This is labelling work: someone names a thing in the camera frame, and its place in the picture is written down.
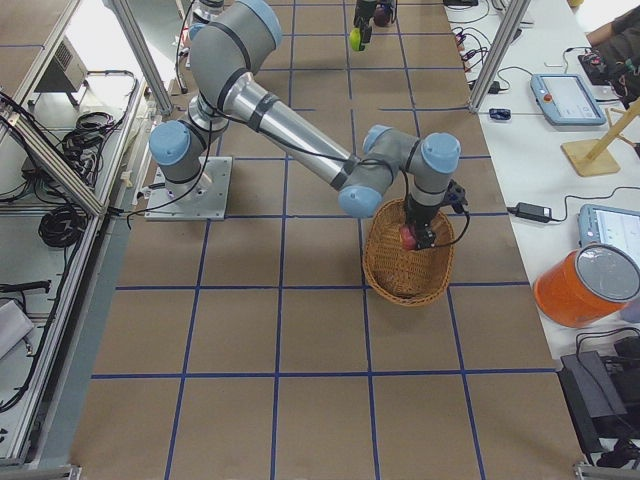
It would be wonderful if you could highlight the green apple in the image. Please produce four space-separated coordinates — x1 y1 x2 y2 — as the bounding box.
349 28 365 52

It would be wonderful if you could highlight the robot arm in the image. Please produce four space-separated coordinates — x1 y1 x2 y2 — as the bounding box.
191 1 396 51
149 1 466 250

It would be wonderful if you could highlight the black power adapter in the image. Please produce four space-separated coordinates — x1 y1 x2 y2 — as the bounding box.
507 202 553 223

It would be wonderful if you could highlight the blue teach pendant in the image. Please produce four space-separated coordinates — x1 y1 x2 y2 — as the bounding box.
530 73 606 126
578 204 639 264

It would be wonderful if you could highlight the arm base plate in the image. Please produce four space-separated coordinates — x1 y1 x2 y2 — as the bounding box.
144 156 233 221

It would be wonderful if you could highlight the wooden stand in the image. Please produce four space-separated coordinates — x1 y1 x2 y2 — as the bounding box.
561 100 639 177

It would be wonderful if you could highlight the wicker basket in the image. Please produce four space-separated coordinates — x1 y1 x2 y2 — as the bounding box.
362 199 454 307

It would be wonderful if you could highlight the small blue device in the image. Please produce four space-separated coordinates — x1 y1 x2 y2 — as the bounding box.
488 108 512 121

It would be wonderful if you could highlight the aluminium frame post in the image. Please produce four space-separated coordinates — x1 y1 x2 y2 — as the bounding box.
468 0 530 113

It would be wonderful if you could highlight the orange bucket with lid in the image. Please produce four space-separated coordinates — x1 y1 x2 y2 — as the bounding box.
533 243 639 328

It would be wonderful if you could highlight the dark red apple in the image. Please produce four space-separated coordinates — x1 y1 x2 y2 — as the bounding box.
373 4 393 27

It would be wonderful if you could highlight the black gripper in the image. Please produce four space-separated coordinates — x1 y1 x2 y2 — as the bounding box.
404 194 442 250
353 0 377 46

